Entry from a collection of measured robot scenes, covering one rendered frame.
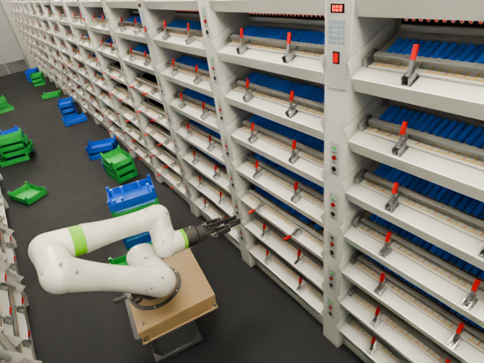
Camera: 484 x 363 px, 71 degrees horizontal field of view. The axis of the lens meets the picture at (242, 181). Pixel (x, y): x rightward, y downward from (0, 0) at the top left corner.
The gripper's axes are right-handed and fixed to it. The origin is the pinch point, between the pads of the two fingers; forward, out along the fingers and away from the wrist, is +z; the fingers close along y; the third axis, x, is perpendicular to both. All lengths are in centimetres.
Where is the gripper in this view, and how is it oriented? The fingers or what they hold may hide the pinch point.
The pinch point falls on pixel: (232, 221)
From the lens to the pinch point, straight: 167.6
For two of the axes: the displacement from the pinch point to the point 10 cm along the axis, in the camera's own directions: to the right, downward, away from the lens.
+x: 0.2, -9.0, -4.4
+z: 8.2, -2.4, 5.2
